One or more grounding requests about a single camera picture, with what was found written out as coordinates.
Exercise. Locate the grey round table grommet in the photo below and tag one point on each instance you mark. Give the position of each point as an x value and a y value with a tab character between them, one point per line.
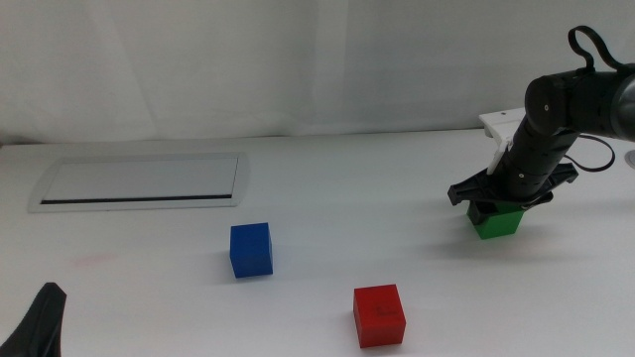
631	159

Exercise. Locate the white backdrop curtain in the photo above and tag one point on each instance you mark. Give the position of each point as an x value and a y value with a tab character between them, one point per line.
248	64

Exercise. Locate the blue cube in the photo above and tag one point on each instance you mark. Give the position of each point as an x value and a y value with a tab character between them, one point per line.
250	250

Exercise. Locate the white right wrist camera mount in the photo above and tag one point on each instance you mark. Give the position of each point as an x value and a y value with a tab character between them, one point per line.
501	124

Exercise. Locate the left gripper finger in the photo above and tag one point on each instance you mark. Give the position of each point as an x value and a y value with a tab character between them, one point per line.
37	329

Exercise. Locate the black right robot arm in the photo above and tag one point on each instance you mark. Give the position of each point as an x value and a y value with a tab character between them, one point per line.
595	104

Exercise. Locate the green cube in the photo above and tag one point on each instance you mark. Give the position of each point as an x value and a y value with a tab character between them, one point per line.
501	225

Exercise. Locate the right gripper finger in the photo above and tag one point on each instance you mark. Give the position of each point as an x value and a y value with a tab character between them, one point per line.
480	210
540	201

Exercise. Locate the red cube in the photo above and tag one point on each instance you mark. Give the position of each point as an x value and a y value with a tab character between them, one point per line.
379	317

